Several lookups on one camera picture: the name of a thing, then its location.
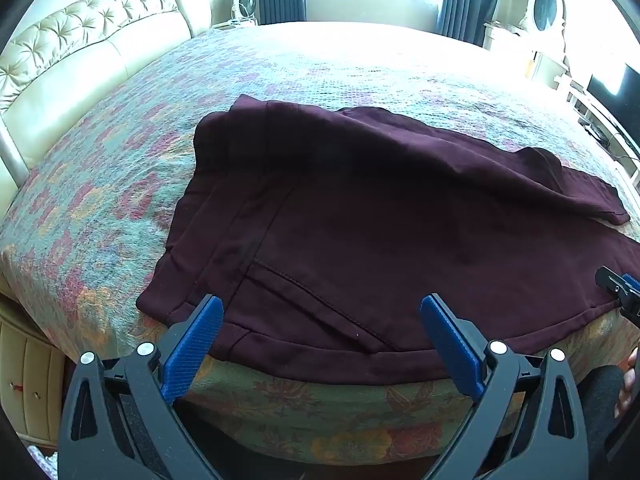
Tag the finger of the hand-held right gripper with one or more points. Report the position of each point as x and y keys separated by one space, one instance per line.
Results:
x=619 y=287

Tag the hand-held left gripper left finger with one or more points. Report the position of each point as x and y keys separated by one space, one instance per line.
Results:
x=196 y=342

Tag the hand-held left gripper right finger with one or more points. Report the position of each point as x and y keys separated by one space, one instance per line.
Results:
x=452 y=345

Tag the maroon pants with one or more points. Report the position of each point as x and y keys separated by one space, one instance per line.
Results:
x=350 y=210

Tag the person's right hand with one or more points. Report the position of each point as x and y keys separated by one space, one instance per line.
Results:
x=624 y=390

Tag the person's dark clothing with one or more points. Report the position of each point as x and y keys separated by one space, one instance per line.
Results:
x=600 y=400

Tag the cream nightstand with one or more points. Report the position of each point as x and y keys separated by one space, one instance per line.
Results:
x=30 y=385

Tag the floral bed blanket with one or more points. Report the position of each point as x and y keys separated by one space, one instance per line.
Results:
x=125 y=185

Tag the white vanity table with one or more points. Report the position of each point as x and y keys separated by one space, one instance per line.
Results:
x=590 y=110

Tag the black screen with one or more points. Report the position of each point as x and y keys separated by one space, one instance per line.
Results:
x=617 y=102

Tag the white vanity mirror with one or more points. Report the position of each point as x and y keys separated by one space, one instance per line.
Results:
x=545 y=10

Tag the cream tufted headboard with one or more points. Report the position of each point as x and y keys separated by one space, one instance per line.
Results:
x=75 y=50

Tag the white fan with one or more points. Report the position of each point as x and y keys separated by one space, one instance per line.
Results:
x=246 y=6

